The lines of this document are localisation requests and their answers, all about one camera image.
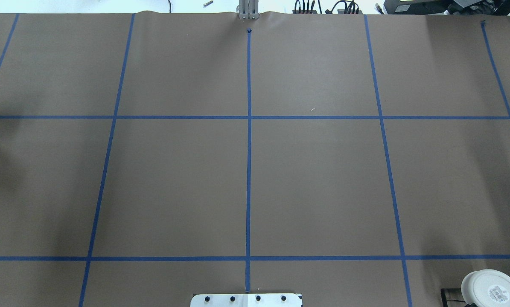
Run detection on white cup lower rack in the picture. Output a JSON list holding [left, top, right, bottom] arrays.
[[461, 269, 510, 307]]

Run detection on aluminium frame post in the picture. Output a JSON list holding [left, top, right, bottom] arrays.
[[237, 0, 260, 20]]

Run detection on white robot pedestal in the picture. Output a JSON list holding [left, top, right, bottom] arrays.
[[190, 293, 303, 307]]

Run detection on black wire cup rack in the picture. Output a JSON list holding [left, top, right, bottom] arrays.
[[440, 288, 477, 307]]

